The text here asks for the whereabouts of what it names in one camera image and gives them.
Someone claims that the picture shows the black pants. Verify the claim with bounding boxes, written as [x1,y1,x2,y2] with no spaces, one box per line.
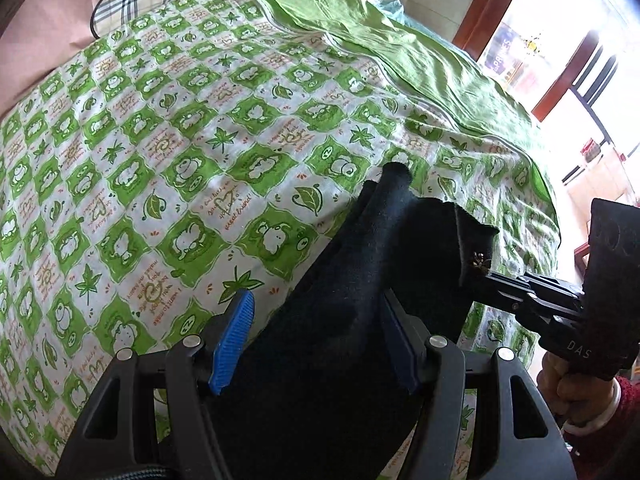
[215,162,497,479]

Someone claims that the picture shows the person's right hand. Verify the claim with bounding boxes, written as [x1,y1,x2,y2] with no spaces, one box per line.
[537,352,618,427]

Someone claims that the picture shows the green white patterned bedsheet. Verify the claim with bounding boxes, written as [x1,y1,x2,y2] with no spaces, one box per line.
[1,0,560,475]

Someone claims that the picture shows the pink quilt with plaid hearts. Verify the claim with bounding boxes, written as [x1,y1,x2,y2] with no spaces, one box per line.
[0,0,374,116]

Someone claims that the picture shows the brown wooden door frame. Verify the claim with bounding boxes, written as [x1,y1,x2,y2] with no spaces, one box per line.
[454,0,599,122]

